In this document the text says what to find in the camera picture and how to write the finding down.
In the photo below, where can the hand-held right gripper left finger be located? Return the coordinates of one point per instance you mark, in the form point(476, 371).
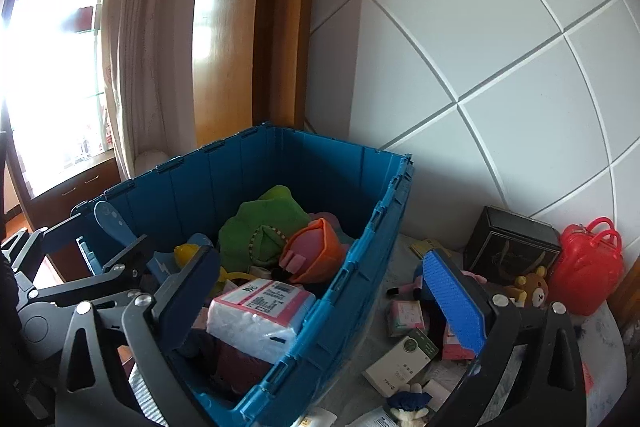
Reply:
point(185, 292)

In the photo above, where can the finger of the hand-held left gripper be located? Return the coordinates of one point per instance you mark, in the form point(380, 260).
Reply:
point(132, 264)

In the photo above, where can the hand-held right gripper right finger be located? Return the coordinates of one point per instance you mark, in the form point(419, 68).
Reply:
point(452, 302)

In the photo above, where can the blue plastic storage crate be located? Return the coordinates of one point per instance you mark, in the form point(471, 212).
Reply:
point(325, 167)

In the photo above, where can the yellow plastic toy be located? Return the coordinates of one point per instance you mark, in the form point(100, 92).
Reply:
point(186, 254)

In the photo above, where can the pink packet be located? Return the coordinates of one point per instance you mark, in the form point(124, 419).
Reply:
point(452, 347)

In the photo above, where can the small pink green box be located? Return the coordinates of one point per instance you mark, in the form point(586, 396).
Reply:
point(402, 314)

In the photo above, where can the light blue plastic piece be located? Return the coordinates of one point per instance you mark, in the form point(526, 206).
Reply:
point(109, 218)

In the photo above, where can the yellowish flat card pack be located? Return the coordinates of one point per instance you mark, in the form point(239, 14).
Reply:
point(425, 248)

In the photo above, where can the pink white tissue pack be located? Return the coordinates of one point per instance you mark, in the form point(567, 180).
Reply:
point(250, 327)

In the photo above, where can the black box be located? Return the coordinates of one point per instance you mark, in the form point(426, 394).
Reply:
point(505, 242)

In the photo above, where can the brown bear plush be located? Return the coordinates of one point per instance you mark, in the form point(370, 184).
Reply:
point(534, 289)

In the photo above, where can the white box with green label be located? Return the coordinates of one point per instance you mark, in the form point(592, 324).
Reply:
point(400, 367)

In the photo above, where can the dark red pouch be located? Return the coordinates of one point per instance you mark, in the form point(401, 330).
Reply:
point(240, 367)

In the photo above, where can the wooden cabinet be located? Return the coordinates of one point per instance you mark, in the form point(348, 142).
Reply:
point(75, 189)

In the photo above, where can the green plush toy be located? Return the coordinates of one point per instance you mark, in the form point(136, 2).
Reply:
point(250, 222)

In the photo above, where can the blue white plush doll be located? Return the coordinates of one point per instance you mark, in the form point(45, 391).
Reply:
point(407, 402)

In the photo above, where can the red plastic handbag case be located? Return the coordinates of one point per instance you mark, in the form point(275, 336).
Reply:
point(585, 267)

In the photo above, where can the orange plush toy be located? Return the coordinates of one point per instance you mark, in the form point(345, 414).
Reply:
point(320, 252)

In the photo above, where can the beige curtain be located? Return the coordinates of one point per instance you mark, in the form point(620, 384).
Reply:
point(145, 57)

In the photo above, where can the window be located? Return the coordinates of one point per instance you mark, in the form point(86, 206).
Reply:
point(55, 57)

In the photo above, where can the wooden door panel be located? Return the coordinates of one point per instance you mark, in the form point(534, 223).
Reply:
point(235, 32)

